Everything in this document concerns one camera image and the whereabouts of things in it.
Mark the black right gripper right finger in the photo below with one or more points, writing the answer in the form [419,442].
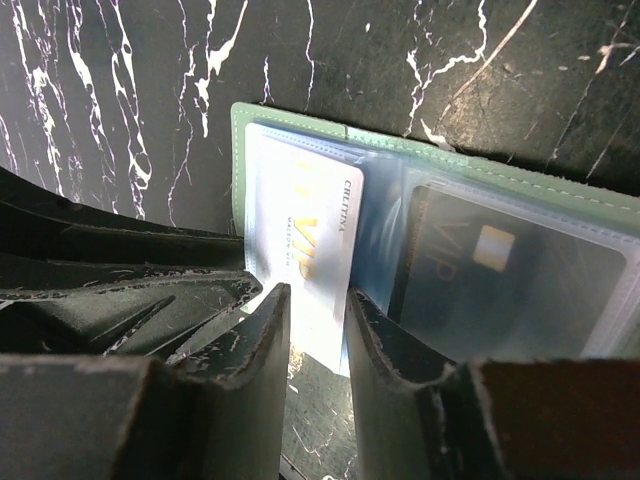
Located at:
[418,416]

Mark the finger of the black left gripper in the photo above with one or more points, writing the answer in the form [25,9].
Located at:
[80,280]

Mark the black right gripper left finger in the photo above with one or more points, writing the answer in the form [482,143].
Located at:
[219,415]

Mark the white credit card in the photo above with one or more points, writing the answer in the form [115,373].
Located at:
[301,216]

